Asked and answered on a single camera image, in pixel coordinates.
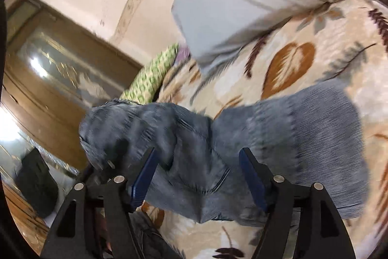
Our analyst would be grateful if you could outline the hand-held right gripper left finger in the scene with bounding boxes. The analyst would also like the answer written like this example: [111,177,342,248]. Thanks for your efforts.
[41,147,158,259]

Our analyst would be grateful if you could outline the green checked pillow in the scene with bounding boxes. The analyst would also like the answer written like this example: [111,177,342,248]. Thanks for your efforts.
[120,43,179,105]

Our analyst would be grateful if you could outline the wooden mirrored wardrobe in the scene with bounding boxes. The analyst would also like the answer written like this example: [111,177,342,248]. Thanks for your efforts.
[0,0,144,171]

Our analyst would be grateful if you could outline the grey pillow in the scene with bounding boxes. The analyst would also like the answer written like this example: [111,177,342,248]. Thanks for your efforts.
[171,0,364,80]

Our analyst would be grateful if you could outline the purple plastic bag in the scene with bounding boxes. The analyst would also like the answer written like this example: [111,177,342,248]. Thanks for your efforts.
[177,45,191,61]

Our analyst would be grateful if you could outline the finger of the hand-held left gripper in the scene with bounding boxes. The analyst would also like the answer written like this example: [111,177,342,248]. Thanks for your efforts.
[78,158,118,184]

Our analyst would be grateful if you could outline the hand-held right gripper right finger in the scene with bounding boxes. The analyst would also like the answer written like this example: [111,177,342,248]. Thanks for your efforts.
[238,148,349,259]

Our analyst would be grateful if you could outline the leaf print blanket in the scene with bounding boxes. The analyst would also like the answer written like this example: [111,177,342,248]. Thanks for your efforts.
[139,0,388,259]

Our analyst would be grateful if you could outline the black bag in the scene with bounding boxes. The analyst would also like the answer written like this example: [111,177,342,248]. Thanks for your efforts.
[15,147,59,218]

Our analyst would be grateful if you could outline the blue denim pants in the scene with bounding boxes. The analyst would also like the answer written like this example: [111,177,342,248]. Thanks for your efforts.
[79,80,370,227]

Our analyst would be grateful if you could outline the person's leg in jeans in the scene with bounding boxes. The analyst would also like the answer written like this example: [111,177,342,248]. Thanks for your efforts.
[100,207,185,259]

